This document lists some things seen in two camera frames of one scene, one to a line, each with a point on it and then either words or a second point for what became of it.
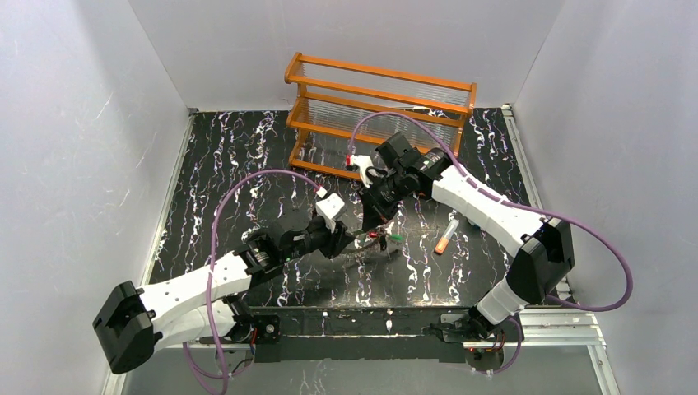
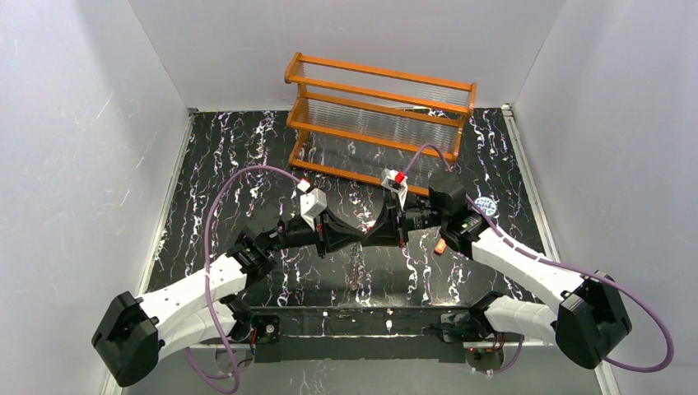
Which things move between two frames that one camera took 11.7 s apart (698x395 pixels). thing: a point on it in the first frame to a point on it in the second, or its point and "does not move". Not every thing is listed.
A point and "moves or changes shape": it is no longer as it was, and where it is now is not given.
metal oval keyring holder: [367, 241] moves or changes shape
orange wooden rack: [346, 111] does not move
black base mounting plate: [361, 333] does not move
